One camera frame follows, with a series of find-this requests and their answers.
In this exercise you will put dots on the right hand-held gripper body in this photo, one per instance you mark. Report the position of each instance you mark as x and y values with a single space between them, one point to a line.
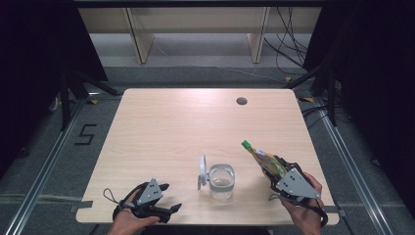
297 186

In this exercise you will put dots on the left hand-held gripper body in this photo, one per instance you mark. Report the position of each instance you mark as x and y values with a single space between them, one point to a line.
150 192

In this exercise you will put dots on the yellow spouted pouch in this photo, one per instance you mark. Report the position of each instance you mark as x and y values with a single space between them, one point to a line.
261 158

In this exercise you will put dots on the clear container with white lid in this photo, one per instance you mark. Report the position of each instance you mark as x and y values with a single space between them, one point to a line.
221 187

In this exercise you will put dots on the person's right hand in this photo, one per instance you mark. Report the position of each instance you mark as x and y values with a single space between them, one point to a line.
305 218

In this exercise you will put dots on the person's left hand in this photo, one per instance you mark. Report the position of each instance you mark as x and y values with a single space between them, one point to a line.
129 225

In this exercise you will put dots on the grey tape strip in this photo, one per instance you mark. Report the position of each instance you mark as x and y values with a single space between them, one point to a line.
339 212
81 205

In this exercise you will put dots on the yellow tape piece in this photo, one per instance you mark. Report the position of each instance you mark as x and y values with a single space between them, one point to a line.
306 99
288 79
94 102

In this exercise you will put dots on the black metal stand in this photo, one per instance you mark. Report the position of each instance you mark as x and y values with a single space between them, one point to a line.
332 98
65 104

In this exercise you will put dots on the black curtain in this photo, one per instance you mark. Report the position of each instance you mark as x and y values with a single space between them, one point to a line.
32 65
385 81

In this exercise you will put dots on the light wooden shelf unit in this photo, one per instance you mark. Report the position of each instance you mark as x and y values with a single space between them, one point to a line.
195 19

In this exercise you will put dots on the metal floor rail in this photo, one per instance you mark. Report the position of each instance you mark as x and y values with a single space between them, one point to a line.
349 163
51 166

